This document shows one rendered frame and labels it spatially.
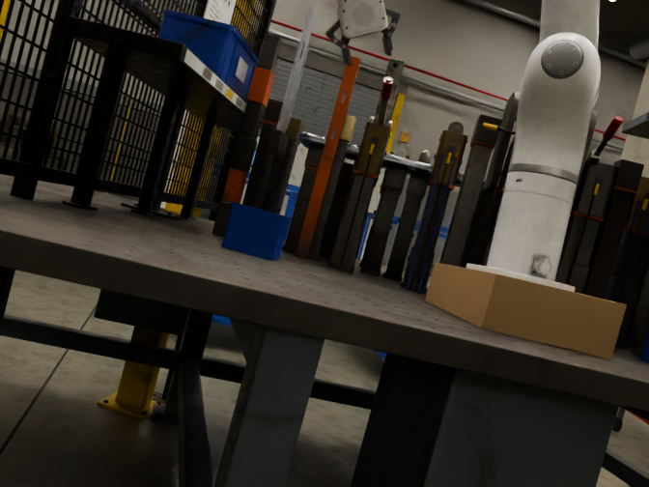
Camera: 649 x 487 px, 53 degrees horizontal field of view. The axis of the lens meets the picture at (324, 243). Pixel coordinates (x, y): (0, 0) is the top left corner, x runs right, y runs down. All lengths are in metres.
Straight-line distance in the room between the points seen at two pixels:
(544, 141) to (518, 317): 0.31
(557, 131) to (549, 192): 0.10
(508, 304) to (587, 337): 0.16
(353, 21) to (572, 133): 0.55
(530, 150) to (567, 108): 0.09
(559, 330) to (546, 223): 0.18
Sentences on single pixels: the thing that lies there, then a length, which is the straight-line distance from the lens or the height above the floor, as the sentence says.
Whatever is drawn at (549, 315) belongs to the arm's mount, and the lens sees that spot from 1.13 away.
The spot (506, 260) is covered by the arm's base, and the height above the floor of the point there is 0.82.
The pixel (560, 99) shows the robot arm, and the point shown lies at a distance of 1.17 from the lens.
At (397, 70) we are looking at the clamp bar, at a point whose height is 1.19.
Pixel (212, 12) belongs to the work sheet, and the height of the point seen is 1.28.
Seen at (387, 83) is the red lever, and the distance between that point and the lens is 1.50.
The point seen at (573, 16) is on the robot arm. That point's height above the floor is 1.26.
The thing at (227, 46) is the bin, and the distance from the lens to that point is 1.51.
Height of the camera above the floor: 0.80
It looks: 2 degrees down
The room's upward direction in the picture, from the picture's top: 15 degrees clockwise
